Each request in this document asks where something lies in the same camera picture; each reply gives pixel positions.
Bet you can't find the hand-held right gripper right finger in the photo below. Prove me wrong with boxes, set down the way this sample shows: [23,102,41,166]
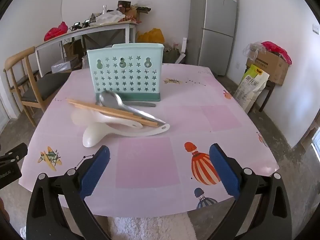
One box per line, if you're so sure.
[209,143,293,240]

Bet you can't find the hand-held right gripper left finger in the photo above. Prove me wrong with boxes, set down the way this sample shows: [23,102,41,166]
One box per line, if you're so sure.
[26,145,112,240]

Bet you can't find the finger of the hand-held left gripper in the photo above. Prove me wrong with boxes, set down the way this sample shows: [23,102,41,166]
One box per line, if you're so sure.
[0,142,28,165]

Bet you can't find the white plastic rice paddle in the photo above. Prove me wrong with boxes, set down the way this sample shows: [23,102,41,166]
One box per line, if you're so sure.
[83,122,171,148]
[71,109,143,129]

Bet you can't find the metal spoon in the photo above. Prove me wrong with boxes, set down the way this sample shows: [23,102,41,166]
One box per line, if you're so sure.
[99,90,166,125]

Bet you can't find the teal plastic utensil holder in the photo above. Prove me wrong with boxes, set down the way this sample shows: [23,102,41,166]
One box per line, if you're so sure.
[87,43,164,103]

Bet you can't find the pink printed tablecloth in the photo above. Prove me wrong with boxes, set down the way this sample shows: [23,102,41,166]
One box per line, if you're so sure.
[19,64,279,217]

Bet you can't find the person's white fleece clothing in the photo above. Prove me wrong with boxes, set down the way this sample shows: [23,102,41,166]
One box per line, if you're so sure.
[107,212,197,240]

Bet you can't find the printed rice bag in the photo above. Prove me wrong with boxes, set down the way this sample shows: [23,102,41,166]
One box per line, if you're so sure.
[233,64,270,113]

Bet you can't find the wooden chair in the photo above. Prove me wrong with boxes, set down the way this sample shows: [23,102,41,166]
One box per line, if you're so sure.
[3,46,71,128]

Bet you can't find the large cardboard box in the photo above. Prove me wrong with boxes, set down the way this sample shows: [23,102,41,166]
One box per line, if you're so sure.
[246,51,290,86]

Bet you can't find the brown cardboard box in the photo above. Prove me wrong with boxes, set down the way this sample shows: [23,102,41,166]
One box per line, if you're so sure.
[63,39,85,61]

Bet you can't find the clear plastic bag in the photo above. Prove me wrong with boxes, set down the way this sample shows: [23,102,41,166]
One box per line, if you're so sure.
[242,42,263,61]

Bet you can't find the red plastic bag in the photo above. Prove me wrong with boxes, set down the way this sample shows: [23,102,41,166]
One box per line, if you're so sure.
[44,21,69,42]
[261,41,292,65]

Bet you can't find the green bag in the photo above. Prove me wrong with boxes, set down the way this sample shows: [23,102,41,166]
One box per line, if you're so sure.
[162,46,181,64]

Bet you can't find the white side table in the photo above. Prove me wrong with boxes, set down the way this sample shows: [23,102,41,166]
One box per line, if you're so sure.
[35,21,137,78]

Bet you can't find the black electronic devices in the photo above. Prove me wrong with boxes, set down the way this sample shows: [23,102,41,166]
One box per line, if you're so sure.
[71,19,91,31]

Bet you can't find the yellow plastic bag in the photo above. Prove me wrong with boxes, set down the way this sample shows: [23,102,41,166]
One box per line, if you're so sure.
[136,28,165,44]

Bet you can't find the silver refrigerator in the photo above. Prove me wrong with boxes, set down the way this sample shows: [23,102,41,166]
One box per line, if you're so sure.
[186,0,238,77]

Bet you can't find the white plastic bag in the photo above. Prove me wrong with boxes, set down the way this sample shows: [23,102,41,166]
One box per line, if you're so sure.
[96,10,126,26]

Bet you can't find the pile of small boxes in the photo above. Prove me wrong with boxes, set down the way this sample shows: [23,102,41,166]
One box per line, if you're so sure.
[117,0,152,22]

